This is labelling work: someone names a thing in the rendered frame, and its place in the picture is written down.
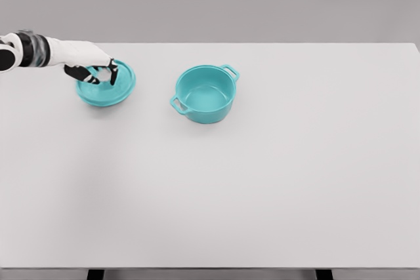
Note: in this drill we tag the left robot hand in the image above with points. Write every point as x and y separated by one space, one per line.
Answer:
86 53

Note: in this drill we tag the teal pot lid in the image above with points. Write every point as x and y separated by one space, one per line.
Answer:
115 89

